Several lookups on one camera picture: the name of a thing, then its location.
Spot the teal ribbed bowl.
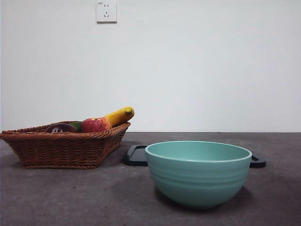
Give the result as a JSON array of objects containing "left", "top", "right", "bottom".
[{"left": 144, "top": 140, "right": 253, "bottom": 210}]

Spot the dark purple plum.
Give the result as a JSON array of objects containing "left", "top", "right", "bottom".
[{"left": 44, "top": 123, "right": 77, "bottom": 133}]

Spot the yellow banana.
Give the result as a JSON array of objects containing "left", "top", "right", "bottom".
[{"left": 103, "top": 106, "right": 135, "bottom": 128}]

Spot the black rectangular tray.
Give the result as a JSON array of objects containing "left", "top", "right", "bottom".
[{"left": 124, "top": 145, "right": 267, "bottom": 168}]

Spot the red apple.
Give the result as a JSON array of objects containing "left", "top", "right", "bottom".
[{"left": 81, "top": 117, "right": 107, "bottom": 133}]

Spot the green fruit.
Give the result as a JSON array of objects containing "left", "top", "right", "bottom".
[{"left": 69, "top": 121, "right": 83, "bottom": 133}]

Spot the brown wicker basket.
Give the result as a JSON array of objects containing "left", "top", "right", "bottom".
[{"left": 0, "top": 121, "right": 131, "bottom": 169}]

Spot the white wall socket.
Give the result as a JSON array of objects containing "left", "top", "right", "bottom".
[{"left": 96, "top": 1, "right": 118, "bottom": 24}]

